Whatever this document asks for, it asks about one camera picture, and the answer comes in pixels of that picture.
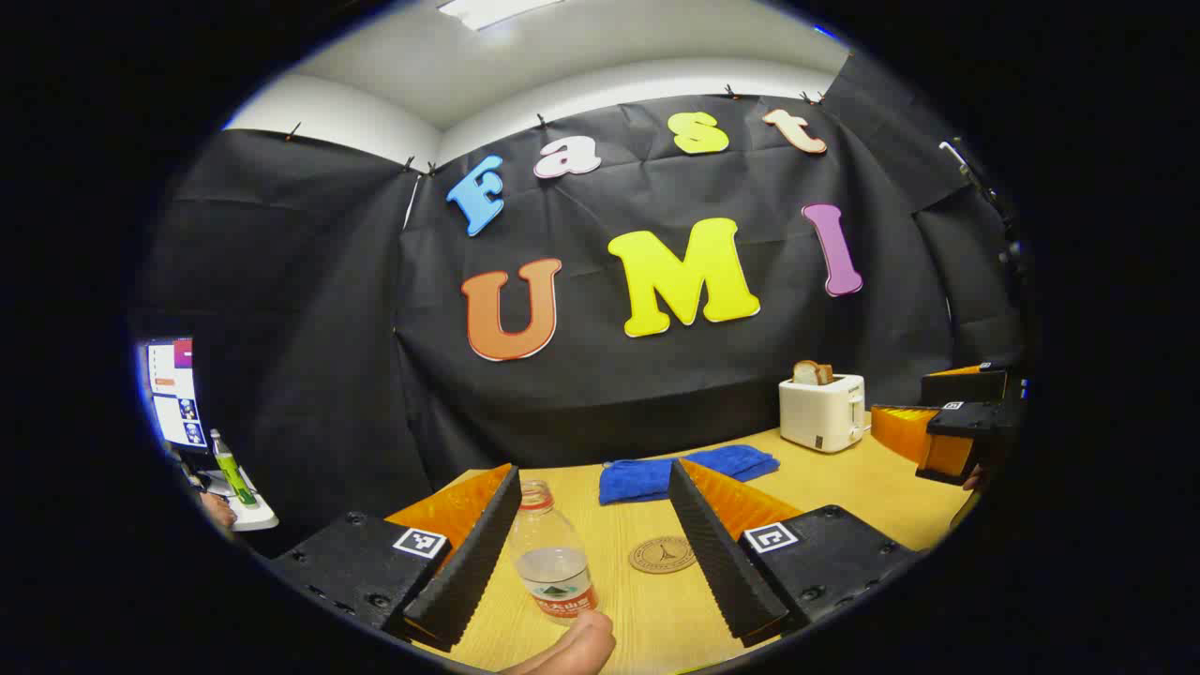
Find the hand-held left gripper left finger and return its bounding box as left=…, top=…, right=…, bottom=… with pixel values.
left=270, top=463, right=523, bottom=653

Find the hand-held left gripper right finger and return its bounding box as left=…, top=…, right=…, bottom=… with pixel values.
left=667, top=457, right=924, bottom=649

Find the round wooden coaster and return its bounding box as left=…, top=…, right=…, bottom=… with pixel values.
left=628, top=535, right=698, bottom=575

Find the clear plastic water bottle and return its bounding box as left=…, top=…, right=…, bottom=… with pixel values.
left=511, top=480, right=599, bottom=623

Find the green bottle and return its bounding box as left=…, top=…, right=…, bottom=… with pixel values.
left=210, top=429, right=256, bottom=507

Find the blue folded towel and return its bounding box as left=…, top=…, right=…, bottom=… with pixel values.
left=599, top=444, right=781, bottom=506

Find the white toaster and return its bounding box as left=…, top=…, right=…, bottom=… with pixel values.
left=778, top=374, right=867, bottom=455

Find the white keyboard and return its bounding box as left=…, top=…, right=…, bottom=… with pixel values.
left=202, top=464, right=280, bottom=533

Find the ceiling light panel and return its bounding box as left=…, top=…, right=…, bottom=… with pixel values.
left=436, top=0, right=563, bottom=31

